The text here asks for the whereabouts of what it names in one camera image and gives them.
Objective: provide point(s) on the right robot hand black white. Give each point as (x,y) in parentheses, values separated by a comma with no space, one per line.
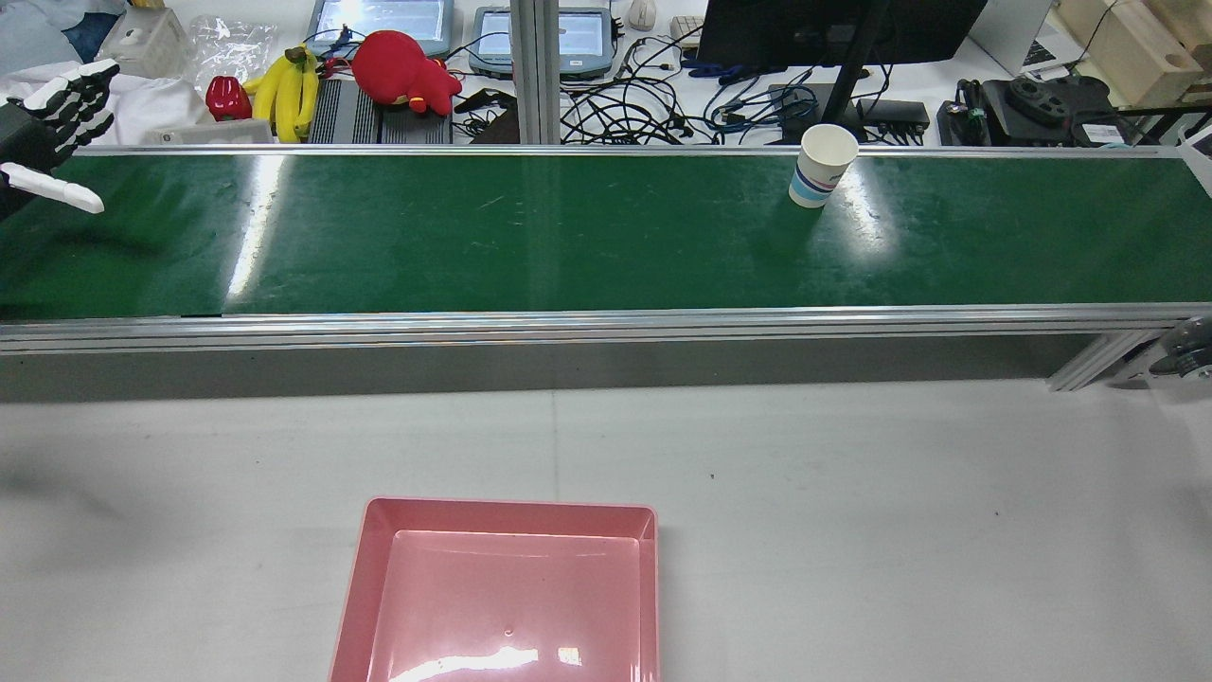
(1188,341)

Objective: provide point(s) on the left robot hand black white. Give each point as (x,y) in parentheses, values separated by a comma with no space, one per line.
(28,133)

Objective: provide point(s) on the white paper cup blue stripes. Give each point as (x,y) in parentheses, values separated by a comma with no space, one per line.
(822,166)

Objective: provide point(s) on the pink plastic basket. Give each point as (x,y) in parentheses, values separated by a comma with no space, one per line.
(502,606)

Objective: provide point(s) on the aluminium conveyor leg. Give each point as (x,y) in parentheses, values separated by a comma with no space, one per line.
(1098,360)

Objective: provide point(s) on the blue cloth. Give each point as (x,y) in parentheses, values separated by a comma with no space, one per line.
(47,33)

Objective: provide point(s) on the white cloth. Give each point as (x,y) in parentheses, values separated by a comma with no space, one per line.
(156,104)

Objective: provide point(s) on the white plastic box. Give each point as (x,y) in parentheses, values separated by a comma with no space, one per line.
(147,43)

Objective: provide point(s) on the red toy pepper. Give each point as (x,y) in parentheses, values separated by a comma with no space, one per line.
(227,99)

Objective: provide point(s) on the clear plastic bag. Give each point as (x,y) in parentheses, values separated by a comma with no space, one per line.
(232,47)

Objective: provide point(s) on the yellow banana bunch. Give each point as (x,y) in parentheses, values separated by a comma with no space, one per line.
(289,95)

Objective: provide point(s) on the black robot flange part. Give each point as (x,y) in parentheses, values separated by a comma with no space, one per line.
(1032,109)

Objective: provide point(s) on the wooden box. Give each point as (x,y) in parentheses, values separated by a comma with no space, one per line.
(1136,47)

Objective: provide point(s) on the black ribbed metal box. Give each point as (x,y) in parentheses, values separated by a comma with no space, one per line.
(360,118)

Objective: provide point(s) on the silver laptop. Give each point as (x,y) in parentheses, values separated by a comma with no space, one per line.
(1008,33)

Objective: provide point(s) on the grey teach pendant tablet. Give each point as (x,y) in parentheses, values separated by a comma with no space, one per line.
(379,24)
(544,43)

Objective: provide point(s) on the black power hub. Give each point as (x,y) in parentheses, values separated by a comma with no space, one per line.
(895,116)

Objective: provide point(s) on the red plush toy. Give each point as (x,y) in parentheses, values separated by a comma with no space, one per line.
(398,68)

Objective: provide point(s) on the black handheld tool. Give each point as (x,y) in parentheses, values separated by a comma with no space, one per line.
(488,106)

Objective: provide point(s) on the black computer monitor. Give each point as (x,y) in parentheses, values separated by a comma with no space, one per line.
(833,28)

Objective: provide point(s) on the green belt conveyor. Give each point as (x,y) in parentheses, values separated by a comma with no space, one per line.
(568,237)

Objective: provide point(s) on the beige keypad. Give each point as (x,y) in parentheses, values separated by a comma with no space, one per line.
(686,30)

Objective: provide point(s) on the white computer mouse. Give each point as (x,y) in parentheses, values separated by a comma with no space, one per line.
(642,13)

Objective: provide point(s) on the aluminium profile post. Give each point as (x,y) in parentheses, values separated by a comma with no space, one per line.
(535,66)

